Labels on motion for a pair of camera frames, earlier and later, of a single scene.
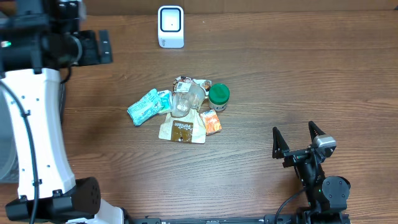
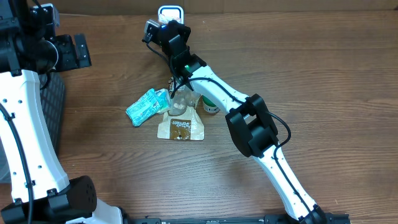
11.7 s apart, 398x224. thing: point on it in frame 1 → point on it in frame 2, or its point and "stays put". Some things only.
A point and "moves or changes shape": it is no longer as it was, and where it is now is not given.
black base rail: x=267 y=219 stays put
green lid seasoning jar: x=218 y=95 moves or changes shape
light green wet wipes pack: x=149 y=104 stays put
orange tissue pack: x=211 y=122 → x=164 y=19
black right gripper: x=280 y=148 → x=185 y=32
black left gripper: x=104 y=46 → x=82 y=50
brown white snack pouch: x=185 y=124 stays put
